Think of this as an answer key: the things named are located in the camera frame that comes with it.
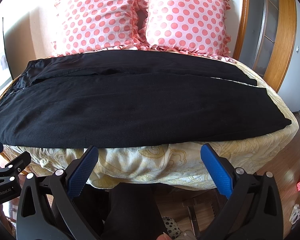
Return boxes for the black pants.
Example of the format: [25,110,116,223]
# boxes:
[0,50,292,148]

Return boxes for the left polka dot pillow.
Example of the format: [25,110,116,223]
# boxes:
[55,0,147,55]

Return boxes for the polka dot pillow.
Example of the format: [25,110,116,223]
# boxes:
[138,0,231,59]
[55,0,147,55]

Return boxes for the right polka dot pillow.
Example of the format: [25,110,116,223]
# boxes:
[138,0,231,59]

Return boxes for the wooden door frame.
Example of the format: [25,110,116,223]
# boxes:
[233,0,297,92]

